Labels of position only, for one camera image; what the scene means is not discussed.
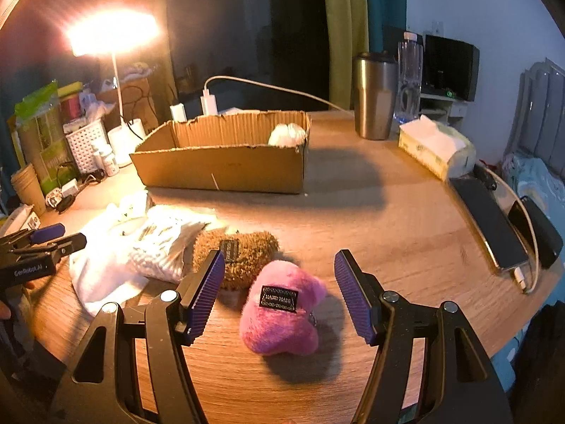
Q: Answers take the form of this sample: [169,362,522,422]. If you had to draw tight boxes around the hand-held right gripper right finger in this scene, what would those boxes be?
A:
[334,249,515,424]

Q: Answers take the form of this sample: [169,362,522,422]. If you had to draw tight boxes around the teal curtain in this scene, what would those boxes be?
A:
[362,0,409,54]

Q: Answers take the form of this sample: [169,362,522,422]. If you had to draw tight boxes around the brown plush toy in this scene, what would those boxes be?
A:
[193,229,280,291]

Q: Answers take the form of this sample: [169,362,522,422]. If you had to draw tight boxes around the pink plush toy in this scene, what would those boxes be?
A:
[239,260,328,356]

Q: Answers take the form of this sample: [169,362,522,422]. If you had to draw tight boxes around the white knit cloth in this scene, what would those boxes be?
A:
[128,205,217,282]

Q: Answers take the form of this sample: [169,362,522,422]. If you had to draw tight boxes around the black television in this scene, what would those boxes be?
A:
[423,34,480,101]

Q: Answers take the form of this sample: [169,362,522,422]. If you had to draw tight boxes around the cardboard box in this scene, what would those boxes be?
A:
[129,111,312,195]

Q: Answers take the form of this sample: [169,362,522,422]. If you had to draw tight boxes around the white television stand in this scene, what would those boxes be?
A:
[419,93,469,125]

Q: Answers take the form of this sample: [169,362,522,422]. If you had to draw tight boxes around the smartphone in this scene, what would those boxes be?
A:
[449,177,530,272]

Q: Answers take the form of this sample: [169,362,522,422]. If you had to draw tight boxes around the yellow curtain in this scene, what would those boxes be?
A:
[321,0,369,111]

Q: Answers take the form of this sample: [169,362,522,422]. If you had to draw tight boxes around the white plastic basket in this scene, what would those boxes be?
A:
[65,121,109,174]

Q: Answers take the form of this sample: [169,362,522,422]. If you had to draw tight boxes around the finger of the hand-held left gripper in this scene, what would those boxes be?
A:
[9,232,88,266]
[0,224,66,248]

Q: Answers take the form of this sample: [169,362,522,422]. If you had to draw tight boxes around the black power bank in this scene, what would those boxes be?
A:
[507,199,564,269]

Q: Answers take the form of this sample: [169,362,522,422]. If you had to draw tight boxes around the steel tumbler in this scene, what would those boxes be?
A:
[352,52,399,141]

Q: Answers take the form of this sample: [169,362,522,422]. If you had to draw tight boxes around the stacked paper cups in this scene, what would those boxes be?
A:
[14,80,73,195]

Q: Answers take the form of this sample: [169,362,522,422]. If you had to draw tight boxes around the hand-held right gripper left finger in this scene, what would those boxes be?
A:
[49,249,227,424]

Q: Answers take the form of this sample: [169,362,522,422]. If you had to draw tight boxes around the white desk lamp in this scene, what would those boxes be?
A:
[66,9,160,166]

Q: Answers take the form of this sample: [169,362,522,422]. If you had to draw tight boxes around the white charger cable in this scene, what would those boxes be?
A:
[204,76,349,112]

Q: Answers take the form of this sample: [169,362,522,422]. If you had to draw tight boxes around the stack of paper cups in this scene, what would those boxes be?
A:
[11,163,47,217]

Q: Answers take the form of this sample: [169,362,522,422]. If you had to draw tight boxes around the tissue pack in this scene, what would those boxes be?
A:
[398,115,477,182]

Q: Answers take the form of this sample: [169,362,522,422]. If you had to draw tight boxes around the white plush ball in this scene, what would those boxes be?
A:
[268,123,307,146]

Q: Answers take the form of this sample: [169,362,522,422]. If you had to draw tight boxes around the white pill bottle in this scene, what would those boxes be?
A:
[101,148,120,176]

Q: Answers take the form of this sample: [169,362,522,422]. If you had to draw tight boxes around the blue bedding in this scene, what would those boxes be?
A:
[503,152,565,230]

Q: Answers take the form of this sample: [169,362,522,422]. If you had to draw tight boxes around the brown storage carton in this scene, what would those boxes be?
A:
[99,77,160,133]

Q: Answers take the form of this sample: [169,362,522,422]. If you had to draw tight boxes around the clear water bottle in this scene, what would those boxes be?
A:
[397,32,425,123]

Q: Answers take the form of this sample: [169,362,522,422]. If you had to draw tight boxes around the grey padded headboard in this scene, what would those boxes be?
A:
[503,57,565,169]

